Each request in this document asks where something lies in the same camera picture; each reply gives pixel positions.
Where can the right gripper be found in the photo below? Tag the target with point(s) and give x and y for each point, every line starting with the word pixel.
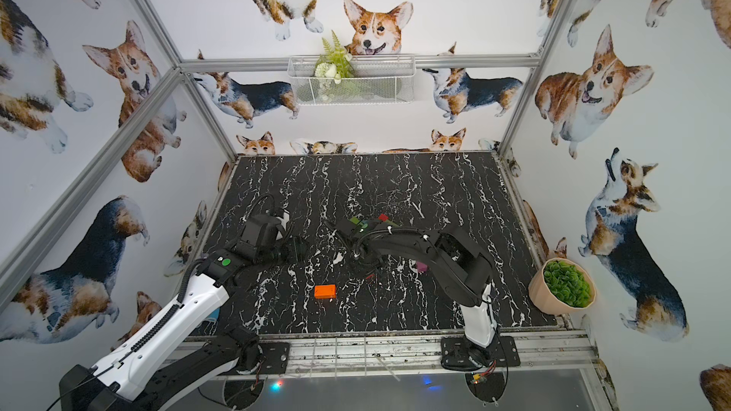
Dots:
pixel 365 272

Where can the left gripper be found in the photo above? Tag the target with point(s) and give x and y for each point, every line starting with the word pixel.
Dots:
pixel 294 247

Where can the orange block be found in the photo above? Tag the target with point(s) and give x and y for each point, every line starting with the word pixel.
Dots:
pixel 325 292

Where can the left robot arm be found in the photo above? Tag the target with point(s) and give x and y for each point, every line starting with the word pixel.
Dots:
pixel 134 376

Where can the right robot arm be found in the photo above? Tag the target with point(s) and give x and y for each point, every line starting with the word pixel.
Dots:
pixel 457 263

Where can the green fern with flower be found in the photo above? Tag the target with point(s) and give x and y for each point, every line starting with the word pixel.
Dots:
pixel 332 71

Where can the beige pot with plant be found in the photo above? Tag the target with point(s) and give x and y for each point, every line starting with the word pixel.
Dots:
pixel 561 287

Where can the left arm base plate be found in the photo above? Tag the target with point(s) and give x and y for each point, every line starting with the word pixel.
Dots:
pixel 272 358

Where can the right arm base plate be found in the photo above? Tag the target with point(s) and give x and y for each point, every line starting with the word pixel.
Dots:
pixel 461 355

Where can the white wire basket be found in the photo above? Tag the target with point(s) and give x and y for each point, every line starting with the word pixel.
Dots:
pixel 362 80

